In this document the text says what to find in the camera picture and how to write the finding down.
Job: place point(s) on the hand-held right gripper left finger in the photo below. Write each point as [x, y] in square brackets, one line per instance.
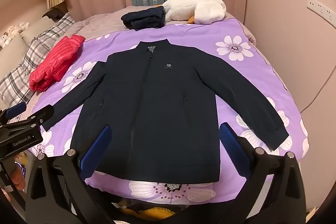
[95, 150]

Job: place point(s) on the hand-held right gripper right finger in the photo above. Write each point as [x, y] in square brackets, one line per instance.
[233, 150]

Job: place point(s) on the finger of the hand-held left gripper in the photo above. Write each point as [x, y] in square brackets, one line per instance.
[44, 112]
[15, 110]

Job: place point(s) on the navy zip jacket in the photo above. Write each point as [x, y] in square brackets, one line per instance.
[157, 108]

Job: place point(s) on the folded navy clothes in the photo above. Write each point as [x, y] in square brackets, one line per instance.
[143, 18]

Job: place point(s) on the red puffer jacket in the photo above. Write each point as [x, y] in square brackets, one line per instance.
[57, 61]

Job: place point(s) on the beige pillow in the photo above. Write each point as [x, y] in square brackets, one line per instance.
[13, 53]
[36, 27]

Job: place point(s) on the grey plaid pillow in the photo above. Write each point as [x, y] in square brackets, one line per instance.
[34, 47]

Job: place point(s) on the small white plush toys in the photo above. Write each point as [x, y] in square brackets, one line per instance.
[13, 29]

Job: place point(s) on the yellow fuzzy item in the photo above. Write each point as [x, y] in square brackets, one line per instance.
[152, 214]

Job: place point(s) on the dark brown cloth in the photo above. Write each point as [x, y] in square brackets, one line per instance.
[53, 14]

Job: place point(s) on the purple floral blanket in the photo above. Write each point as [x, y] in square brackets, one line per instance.
[210, 37]

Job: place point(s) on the white goose plush toy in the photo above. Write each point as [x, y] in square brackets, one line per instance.
[189, 6]

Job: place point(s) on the white wall socket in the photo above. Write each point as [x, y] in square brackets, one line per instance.
[320, 7]

